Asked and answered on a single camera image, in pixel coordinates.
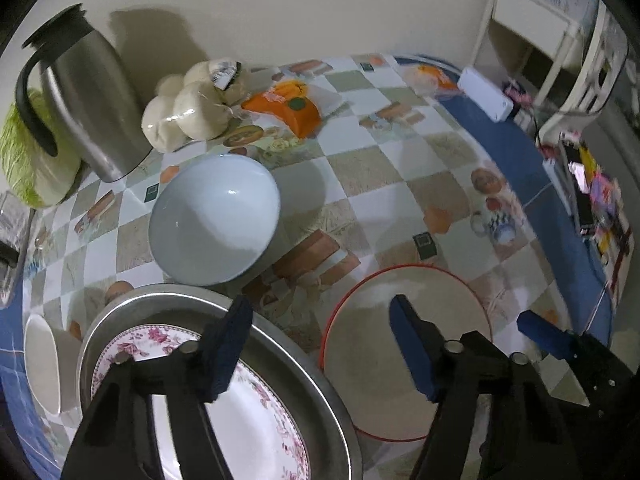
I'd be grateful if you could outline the stainless steel plate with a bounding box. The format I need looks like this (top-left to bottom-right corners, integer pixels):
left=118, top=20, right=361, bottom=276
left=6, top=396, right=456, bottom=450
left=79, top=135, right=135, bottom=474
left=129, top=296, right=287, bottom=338
left=76, top=284, right=363, bottom=480

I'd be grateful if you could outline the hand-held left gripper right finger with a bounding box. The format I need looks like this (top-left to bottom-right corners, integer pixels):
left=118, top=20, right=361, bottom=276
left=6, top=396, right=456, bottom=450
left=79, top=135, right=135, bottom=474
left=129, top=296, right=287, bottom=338
left=389, top=294, right=588, bottom=480

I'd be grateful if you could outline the stainless steel thermos jug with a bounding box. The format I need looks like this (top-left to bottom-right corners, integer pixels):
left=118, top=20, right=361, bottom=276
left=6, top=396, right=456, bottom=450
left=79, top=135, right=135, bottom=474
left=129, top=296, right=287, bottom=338
left=15, top=4, right=153, bottom=183

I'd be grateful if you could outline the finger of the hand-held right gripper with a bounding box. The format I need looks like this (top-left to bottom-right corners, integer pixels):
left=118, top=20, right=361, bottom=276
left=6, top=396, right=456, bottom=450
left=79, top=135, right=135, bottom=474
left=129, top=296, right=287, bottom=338
left=516, top=310, right=608, bottom=362

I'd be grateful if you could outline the red-rimmed round mat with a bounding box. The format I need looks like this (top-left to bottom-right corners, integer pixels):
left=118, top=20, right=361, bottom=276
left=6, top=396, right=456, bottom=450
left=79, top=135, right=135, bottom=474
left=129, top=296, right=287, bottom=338
left=320, top=264, right=493, bottom=443

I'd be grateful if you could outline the pink floral plate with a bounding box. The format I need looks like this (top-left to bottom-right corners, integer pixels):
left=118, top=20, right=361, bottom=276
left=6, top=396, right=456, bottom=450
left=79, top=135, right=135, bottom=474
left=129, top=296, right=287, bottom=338
left=90, top=325, right=311, bottom=480

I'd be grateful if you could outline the white power box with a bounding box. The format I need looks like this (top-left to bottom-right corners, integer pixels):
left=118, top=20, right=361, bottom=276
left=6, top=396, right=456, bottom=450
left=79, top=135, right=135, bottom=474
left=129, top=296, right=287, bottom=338
left=457, top=66, right=514, bottom=123

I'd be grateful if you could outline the large orange snack packet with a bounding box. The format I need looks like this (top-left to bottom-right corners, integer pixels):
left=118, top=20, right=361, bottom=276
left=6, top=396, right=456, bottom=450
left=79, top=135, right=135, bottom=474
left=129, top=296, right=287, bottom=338
left=241, top=80, right=346, bottom=138

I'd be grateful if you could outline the white small dish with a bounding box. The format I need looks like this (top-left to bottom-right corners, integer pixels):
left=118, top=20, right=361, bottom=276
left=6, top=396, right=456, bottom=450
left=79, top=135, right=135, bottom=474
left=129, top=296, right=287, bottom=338
left=24, top=314, right=83, bottom=416

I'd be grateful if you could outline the white chair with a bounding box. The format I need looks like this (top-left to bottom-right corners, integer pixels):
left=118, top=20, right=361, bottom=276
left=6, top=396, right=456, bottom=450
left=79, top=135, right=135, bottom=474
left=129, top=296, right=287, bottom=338
left=560, top=10, right=633, bottom=116

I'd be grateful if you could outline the small white table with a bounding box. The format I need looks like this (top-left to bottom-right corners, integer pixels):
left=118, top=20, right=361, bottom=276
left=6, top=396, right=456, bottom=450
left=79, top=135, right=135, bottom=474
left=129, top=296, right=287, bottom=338
left=470, top=0, right=601, bottom=106

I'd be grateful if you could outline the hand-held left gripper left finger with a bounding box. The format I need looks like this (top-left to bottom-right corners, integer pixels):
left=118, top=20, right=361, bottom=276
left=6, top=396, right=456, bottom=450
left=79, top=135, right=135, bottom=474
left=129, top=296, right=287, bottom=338
left=60, top=294, right=254, bottom=480

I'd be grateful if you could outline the small orange snack packet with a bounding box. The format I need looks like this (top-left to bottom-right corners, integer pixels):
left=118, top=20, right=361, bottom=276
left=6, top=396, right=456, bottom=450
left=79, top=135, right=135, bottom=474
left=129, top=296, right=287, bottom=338
left=402, top=62, right=461, bottom=96

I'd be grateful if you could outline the napa cabbage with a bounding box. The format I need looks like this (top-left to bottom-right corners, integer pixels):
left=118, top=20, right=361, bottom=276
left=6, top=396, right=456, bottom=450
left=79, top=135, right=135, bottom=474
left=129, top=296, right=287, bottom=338
left=0, top=87, right=83, bottom=209

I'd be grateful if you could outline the light blue bowl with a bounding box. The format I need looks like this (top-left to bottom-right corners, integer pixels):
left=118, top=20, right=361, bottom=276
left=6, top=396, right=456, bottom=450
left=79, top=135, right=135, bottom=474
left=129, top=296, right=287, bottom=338
left=148, top=154, right=281, bottom=287

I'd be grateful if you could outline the pile of colourful toys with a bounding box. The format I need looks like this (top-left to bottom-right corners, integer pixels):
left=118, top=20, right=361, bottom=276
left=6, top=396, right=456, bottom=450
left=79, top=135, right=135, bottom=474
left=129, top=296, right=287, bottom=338
left=575, top=135, right=632, bottom=271

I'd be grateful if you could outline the bag of steamed buns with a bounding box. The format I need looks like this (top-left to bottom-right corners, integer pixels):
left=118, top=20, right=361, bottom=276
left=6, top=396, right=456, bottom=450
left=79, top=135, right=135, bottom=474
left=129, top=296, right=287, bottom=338
left=141, top=59, right=251, bottom=153

